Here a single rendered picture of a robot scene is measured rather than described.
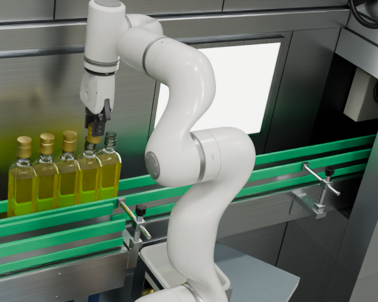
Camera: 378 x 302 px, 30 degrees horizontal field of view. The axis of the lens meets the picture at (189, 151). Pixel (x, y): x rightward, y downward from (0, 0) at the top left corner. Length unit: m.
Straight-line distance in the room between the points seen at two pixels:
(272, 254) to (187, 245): 1.37
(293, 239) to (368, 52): 0.80
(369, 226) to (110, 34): 1.15
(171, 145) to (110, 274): 0.69
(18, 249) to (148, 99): 0.57
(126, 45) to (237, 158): 0.34
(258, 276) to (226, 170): 1.04
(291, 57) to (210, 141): 0.99
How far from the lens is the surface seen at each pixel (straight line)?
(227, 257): 2.40
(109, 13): 1.62
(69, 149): 1.78
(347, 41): 2.35
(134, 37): 1.49
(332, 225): 2.52
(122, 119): 1.99
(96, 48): 1.65
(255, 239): 2.64
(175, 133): 1.29
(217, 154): 1.33
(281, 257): 2.78
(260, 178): 2.16
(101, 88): 1.68
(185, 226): 1.40
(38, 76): 1.82
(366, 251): 2.42
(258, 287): 2.32
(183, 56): 1.34
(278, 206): 2.26
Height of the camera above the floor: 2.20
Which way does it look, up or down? 29 degrees down
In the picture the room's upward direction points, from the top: 10 degrees clockwise
